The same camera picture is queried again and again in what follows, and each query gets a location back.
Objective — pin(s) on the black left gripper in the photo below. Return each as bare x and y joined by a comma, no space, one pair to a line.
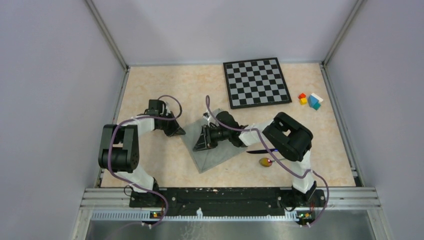
174,129

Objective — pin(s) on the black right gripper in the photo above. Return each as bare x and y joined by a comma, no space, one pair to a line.
206,141

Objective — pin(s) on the grey cloth napkin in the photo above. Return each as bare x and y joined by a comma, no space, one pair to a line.
208,159

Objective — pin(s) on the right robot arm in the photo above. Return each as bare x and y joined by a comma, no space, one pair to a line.
289,138

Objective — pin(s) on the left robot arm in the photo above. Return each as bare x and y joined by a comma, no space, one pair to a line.
119,151

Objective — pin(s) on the dark purple knife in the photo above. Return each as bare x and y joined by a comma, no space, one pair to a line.
261,151

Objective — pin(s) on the iridescent metal spoon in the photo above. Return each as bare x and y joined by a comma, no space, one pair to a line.
266,162

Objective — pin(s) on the black and grey chessboard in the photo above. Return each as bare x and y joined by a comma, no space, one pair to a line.
255,83

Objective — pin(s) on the yellow wooden block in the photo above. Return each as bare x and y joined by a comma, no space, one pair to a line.
303,101

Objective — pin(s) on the blue wooden block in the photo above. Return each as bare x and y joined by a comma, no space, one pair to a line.
312,101

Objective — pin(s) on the teal wooden block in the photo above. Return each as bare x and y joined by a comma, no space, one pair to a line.
316,106

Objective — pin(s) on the white wooden block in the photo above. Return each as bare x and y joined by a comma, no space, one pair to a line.
319,99

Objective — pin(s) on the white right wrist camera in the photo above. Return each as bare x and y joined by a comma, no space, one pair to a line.
207,116

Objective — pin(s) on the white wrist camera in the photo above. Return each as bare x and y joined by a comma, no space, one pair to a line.
167,108
207,116

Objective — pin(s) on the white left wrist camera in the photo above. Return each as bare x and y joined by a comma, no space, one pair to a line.
167,108

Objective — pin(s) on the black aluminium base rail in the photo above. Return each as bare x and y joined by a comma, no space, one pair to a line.
237,204

